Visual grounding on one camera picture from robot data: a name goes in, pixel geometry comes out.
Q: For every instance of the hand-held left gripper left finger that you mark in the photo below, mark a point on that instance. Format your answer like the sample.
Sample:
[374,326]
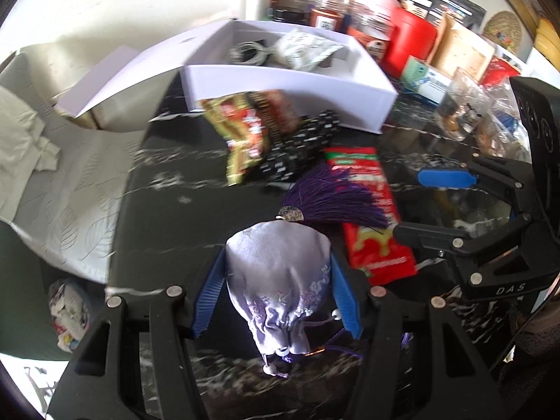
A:
[210,297]

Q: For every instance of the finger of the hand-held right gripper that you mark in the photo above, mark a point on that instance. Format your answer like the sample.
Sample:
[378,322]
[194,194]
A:
[437,236]
[442,178]

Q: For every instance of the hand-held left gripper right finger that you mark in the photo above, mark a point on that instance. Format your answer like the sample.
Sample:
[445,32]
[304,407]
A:
[345,302]

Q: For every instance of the red snack packet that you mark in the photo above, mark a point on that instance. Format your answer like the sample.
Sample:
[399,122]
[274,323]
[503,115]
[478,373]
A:
[380,253]

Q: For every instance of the black polka dot scrunchie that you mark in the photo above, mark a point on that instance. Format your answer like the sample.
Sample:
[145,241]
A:
[302,144]

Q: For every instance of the brown red snack bag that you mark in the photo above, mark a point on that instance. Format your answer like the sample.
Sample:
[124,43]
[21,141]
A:
[245,131]

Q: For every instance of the white hinged-lid box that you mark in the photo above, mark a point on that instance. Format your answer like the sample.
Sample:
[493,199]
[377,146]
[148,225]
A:
[284,85]

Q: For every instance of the white printed packet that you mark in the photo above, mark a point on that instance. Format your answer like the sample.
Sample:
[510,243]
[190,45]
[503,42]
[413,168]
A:
[306,50]

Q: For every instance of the clear plastic bag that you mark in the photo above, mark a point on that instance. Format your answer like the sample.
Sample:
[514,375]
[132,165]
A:
[503,131]

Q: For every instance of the clear drinking glass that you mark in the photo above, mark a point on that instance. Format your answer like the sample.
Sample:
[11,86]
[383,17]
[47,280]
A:
[461,105]

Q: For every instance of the green white medicine box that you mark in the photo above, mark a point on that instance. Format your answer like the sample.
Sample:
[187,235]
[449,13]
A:
[422,78]

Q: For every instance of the red foil bag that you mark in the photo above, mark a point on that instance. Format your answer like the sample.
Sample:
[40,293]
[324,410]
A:
[501,70]

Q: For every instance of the yellow hanging object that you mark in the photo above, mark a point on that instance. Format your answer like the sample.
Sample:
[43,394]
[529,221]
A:
[549,39]

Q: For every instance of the kraft paper pouch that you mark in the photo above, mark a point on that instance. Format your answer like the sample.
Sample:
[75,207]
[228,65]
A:
[463,48]

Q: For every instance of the woven straw hat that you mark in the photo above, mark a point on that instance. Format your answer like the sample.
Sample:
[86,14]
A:
[503,30]

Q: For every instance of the bin of crumpled paper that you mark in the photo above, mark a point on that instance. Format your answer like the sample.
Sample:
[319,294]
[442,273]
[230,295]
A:
[70,315]

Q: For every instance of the red plastic canister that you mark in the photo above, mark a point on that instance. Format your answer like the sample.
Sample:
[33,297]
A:
[411,39]

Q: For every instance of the clear jar orange label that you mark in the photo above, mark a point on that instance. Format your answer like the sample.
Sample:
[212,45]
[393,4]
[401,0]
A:
[372,30]

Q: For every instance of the grey leaf-pattern seat cushion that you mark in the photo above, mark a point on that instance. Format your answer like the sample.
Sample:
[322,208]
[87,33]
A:
[83,183]

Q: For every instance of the black printed pouch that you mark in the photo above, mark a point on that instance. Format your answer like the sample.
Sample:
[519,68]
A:
[446,2]

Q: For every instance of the dark green chair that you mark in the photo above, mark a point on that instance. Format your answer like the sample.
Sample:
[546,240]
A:
[22,297]

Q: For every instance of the pink lidded jar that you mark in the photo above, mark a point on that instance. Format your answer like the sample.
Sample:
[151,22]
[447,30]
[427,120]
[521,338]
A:
[376,0]

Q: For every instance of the clear jar red powder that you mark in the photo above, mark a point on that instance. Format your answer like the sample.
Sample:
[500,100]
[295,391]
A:
[326,15]

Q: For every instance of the dark jar black lid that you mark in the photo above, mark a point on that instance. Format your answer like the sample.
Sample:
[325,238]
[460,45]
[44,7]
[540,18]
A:
[291,15]

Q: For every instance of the light grey cloth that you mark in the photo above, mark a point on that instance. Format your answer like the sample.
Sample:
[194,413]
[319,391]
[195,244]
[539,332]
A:
[22,131]

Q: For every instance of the white cylinder bottle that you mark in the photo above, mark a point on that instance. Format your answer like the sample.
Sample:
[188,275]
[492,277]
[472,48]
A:
[259,2]

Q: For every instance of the large framed wall picture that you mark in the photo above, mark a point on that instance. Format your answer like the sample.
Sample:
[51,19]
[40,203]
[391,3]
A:
[523,0]

